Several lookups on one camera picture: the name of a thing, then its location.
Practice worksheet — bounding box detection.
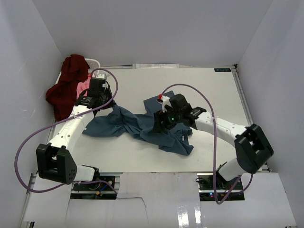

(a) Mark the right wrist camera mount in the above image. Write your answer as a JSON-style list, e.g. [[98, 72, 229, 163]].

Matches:
[[157, 94, 171, 112]]

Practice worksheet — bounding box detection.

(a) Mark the dark label sticker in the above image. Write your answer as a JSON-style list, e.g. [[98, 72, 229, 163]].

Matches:
[[214, 68, 231, 72]]

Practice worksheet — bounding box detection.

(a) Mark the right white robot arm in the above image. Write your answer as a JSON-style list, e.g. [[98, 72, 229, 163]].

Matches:
[[152, 94, 274, 190]]

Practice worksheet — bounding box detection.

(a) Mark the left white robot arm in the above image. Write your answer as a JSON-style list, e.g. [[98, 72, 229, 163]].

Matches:
[[36, 74, 115, 190]]

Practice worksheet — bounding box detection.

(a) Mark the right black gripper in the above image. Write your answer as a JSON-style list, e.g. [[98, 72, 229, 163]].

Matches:
[[152, 106, 183, 134]]

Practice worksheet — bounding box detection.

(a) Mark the paper sheet at back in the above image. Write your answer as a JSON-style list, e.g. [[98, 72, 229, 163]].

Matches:
[[133, 64, 179, 69]]

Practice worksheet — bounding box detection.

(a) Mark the teal blue t shirt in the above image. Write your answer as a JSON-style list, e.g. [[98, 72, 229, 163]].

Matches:
[[83, 97, 194, 156]]

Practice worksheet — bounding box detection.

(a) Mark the white plastic laundry basket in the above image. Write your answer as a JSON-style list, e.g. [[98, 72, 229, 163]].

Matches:
[[55, 58, 101, 84]]

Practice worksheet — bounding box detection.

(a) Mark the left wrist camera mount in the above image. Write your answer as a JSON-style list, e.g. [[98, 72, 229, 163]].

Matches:
[[91, 72, 109, 81]]

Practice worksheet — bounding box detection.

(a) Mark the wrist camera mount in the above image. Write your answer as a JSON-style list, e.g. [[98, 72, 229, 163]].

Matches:
[[91, 72, 109, 81], [157, 94, 171, 112]]

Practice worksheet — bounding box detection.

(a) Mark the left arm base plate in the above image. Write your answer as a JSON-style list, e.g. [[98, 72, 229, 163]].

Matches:
[[70, 174, 120, 200]]

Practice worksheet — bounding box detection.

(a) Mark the dark red t shirt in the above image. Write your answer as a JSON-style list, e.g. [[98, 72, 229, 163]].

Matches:
[[46, 54, 89, 122]]

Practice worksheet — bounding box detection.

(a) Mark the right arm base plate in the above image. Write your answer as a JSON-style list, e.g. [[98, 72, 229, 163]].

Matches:
[[195, 173, 245, 201]]

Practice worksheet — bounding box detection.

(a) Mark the pink t shirt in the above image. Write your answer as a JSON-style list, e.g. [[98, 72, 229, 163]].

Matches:
[[76, 73, 92, 99]]

